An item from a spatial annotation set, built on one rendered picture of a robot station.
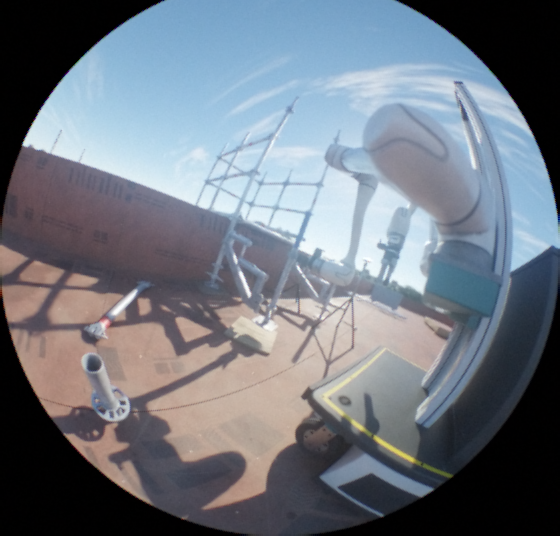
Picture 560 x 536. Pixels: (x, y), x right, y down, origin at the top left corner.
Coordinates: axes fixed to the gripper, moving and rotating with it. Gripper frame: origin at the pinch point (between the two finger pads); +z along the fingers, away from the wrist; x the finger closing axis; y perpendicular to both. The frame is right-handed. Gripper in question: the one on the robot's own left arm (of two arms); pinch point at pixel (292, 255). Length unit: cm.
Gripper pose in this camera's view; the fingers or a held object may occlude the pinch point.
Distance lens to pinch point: 99.3
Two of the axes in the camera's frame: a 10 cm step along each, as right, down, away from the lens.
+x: 6.2, 2.1, 7.5
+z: -6.9, -3.0, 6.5
